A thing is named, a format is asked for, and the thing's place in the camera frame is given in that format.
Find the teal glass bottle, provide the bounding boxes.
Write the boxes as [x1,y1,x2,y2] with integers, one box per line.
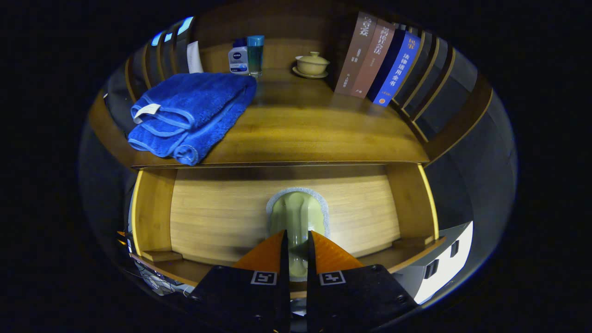
[247,35,265,78]

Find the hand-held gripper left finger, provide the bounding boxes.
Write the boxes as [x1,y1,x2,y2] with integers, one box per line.
[190,229,291,333]

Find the blue folded towel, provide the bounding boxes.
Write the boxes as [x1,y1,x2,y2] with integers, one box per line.
[127,73,258,167]

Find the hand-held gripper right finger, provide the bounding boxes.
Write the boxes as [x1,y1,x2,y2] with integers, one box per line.
[306,230,419,333]

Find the wooden countertop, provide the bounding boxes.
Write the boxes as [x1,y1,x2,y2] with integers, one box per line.
[88,67,431,169]

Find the white bottle with blue cap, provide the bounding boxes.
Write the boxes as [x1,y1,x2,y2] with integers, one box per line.
[228,38,250,76]

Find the blue book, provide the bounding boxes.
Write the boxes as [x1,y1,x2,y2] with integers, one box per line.
[368,30,421,107]

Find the white paper card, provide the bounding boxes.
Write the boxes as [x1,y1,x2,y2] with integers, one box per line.
[186,41,204,74]

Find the beige saucer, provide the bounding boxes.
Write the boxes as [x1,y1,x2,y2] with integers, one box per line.
[292,66,329,79]

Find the pale green handled sponge brush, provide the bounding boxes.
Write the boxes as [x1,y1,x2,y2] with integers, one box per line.
[266,187,331,282]

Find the brown wooden drawer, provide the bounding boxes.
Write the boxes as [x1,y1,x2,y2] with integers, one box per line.
[125,162,447,301]

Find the white side cabinet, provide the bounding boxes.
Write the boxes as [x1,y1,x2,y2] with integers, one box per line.
[393,221,474,305]

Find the dark brown book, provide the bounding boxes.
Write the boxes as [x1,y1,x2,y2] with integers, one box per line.
[334,12,378,95]

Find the reddish brown book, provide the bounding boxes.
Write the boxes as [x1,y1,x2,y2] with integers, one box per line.
[350,19,396,99]

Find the thin floor cables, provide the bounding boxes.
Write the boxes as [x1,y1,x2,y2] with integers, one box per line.
[132,259,195,296]

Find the beige lidded tea cup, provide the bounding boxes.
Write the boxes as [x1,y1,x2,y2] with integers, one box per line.
[296,51,330,76]

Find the brown wooden cabinet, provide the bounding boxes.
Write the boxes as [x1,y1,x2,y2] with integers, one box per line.
[86,7,495,169]

